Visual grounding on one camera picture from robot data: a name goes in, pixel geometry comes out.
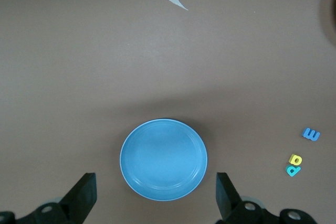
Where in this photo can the teal foam letter p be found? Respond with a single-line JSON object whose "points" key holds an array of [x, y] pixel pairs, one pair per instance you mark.
{"points": [[288, 171]]}

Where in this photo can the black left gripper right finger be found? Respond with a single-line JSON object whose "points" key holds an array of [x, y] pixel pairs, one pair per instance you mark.
{"points": [[231, 205]]}

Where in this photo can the blue plate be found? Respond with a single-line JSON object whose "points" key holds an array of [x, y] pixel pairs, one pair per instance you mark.
{"points": [[162, 159]]}

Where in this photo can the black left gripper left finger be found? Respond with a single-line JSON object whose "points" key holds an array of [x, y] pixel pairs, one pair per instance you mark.
{"points": [[76, 203]]}

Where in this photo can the yellow foam letter d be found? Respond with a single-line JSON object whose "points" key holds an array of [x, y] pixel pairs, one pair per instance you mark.
{"points": [[292, 159]]}

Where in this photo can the brown table cover sheet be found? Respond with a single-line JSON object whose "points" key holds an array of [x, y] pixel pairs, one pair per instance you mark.
{"points": [[78, 77]]}

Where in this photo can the white tape scrap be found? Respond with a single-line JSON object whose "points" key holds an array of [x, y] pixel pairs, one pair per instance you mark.
{"points": [[175, 1]]}

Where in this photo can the blue foam letter m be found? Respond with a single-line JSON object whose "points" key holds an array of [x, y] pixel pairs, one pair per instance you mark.
{"points": [[311, 134]]}

